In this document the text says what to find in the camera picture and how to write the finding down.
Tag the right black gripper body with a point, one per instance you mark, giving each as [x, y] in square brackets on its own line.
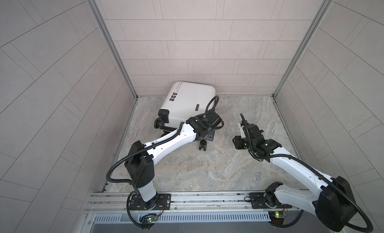
[243, 144]

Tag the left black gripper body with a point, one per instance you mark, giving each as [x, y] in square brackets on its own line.
[206, 133]

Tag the black suitcase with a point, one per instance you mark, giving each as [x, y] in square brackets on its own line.
[184, 101]

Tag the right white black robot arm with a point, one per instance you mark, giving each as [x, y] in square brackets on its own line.
[330, 199]

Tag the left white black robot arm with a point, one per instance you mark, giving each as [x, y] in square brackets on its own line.
[142, 158]

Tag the right small circuit board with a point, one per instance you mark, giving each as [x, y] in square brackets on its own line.
[277, 218]

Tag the small circuit board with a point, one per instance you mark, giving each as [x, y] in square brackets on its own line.
[149, 219]
[277, 218]

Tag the left small circuit board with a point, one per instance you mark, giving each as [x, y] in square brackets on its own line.
[149, 219]

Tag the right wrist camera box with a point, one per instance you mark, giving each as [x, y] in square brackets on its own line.
[241, 127]

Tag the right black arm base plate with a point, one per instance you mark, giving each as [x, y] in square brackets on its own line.
[260, 201]

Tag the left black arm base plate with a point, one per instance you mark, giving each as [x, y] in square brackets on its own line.
[159, 202]

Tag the aluminium mounting rail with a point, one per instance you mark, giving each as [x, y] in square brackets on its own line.
[185, 207]

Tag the right aluminium corner post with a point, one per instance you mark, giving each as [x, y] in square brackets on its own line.
[323, 9]

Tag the aluminium corner post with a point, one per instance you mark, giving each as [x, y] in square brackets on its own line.
[107, 37]
[323, 9]

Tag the left aluminium corner post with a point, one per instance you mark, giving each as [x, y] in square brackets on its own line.
[107, 37]

